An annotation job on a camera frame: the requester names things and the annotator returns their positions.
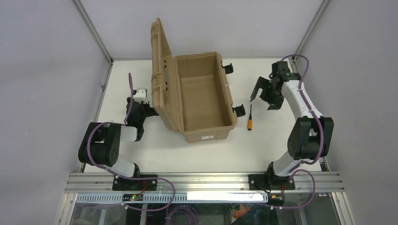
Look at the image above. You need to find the orange handled screwdriver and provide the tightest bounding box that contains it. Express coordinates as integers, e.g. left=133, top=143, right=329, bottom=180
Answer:
left=247, top=105, right=253, bottom=131

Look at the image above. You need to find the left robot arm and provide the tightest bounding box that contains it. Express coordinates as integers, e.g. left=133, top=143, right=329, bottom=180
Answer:
left=78, top=97, right=158, bottom=179

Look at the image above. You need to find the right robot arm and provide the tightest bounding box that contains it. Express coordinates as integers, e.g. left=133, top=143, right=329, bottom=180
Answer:
left=249, top=61, right=334, bottom=190

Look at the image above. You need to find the tan plastic toolbox bin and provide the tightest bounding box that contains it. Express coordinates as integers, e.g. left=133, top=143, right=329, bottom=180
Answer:
left=151, top=18, right=245, bottom=143

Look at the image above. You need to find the orange object below table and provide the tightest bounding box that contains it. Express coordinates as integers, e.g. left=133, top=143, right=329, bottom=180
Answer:
left=231, top=203, right=251, bottom=219

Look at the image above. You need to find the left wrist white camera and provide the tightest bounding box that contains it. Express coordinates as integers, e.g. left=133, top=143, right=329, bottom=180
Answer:
left=133, top=88, right=149, bottom=104

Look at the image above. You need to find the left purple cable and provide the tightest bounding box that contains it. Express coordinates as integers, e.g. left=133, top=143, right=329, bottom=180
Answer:
left=86, top=73, right=176, bottom=212

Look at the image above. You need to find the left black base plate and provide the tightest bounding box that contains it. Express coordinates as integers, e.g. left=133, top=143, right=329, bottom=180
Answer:
left=112, top=174, right=158, bottom=192

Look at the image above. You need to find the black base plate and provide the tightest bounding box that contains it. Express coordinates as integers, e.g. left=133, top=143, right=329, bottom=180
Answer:
left=248, top=173, right=296, bottom=191
left=112, top=174, right=158, bottom=192

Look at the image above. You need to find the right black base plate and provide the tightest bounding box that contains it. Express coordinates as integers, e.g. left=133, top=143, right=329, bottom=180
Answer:
left=248, top=173, right=296, bottom=191

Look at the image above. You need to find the white slotted cable duct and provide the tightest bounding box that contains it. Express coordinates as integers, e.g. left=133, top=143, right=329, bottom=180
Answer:
left=76, top=191, right=268, bottom=204

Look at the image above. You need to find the aluminium mounting rail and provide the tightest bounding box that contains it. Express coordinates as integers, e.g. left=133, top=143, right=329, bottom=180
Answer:
left=65, top=172, right=345, bottom=194

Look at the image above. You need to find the coiled purple cable below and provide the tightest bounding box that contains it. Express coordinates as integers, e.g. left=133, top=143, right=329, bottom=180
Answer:
left=165, top=204, right=199, bottom=225

